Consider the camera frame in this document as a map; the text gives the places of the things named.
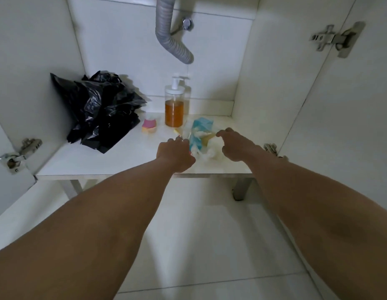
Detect white cabinet door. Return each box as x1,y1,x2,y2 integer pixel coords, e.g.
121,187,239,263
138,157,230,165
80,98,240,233
278,0,387,214
0,115,37,221

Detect person's left hand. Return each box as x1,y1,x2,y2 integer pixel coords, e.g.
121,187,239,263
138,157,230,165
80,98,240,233
156,136,196,174

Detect clear plastic bag blue contents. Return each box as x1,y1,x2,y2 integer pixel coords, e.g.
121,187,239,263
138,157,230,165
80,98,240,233
181,117,225,160

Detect white sink cabinet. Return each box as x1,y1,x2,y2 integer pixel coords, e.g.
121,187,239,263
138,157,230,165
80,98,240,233
0,0,358,181

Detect crumpled black garbage bag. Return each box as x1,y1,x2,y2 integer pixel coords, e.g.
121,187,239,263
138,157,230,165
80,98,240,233
50,71,147,154

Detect grey corrugated drain hose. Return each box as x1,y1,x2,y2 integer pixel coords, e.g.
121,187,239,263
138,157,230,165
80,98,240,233
155,0,194,65

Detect metal water valve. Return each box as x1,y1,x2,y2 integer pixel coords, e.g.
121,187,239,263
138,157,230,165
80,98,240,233
171,17,194,36

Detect pink sponge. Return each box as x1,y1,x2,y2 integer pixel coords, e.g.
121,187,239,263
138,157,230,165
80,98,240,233
141,119,158,134

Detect metal cabinet hinge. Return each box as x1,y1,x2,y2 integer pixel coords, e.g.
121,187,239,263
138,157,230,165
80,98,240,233
0,138,43,175
309,21,366,58
263,142,288,161

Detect person's left forearm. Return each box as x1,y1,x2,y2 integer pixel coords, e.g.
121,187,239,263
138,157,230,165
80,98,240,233
0,158,182,300

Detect soap dispenser bottle orange liquid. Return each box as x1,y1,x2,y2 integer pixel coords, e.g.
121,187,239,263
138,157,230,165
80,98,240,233
164,76,190,128

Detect metal cabinet leg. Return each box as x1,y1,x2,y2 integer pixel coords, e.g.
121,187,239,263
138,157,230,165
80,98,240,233
58,179,85,200
232,177,254,202

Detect person's right forearm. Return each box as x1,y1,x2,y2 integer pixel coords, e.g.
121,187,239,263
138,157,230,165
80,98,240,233
243,146,387,300

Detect person's right hand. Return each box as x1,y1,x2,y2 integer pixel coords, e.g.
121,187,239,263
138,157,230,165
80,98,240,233
216,127,263,163

